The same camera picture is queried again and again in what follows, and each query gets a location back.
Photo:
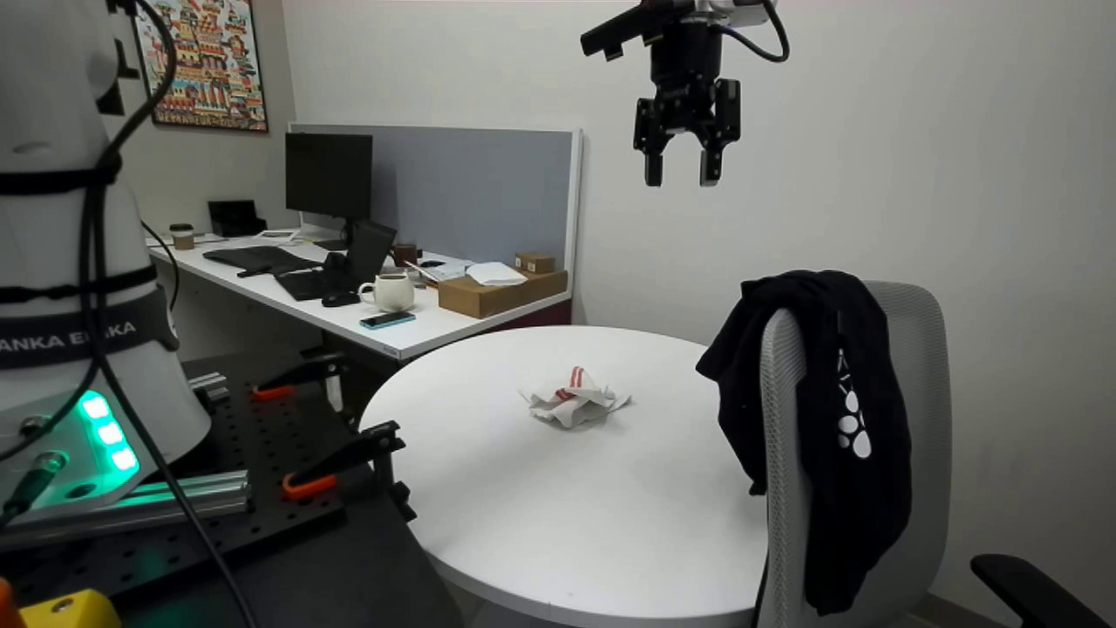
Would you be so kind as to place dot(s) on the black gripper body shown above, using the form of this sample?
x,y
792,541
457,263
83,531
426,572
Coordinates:
x,y
689,101

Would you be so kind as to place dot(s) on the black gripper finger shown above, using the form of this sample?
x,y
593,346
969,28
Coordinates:
x,y
713,162
654,162

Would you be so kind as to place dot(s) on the white red-striped tea towel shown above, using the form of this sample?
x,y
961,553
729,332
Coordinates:
x,y
578,405

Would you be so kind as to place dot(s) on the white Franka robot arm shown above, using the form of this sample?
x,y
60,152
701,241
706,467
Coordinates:
x,y
70,231

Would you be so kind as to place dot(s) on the small cardboard box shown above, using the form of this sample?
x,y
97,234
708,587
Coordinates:
x,y
536,263

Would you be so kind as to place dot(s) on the grey desk partition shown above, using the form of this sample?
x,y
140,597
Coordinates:
x,y
489,198

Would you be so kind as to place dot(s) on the white paper sheet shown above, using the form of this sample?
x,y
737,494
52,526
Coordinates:
x,y
498,275

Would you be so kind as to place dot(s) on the flat cardboard box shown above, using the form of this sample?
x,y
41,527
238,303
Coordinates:
x,y
500,297

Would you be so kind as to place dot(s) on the black garment with white print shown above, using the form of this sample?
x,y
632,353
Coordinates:
x,y
837,352

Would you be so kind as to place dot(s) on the white office desk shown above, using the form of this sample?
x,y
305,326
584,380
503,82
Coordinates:
x,y
432,332

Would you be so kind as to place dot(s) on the white mug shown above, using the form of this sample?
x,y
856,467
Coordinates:
x,y
393,294

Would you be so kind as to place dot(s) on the grey office chair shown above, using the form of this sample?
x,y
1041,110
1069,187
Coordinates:
x,y
919,405

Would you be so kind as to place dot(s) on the black laptop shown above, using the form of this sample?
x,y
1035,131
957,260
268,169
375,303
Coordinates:
x,y
351,268

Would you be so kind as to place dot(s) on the black computer monitor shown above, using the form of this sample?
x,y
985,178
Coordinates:
x,y
328,177

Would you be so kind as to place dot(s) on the black keyboard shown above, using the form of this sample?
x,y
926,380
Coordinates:
x,y
261,260

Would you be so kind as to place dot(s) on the small black screen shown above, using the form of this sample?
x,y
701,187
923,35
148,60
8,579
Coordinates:
x,y
235,219

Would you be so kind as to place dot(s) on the small brown cup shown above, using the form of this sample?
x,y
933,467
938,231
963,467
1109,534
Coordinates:
x,y
183,234

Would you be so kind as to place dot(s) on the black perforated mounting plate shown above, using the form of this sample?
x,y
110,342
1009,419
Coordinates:
x,y
244,467

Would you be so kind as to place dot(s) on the black chair armrest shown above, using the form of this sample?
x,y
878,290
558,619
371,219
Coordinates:
x,y
1035,596

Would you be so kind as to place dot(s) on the yellow block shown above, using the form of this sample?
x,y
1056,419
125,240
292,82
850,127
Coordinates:
x,y
70,612

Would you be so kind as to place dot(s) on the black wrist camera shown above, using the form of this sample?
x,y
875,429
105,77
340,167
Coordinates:
x,y
622,28

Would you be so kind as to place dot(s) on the colourful framed wall picture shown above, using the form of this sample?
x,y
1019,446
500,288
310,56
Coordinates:
x,y
210,56

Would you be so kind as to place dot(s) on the aluminium rail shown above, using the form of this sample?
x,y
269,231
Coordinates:
x,y
177,494

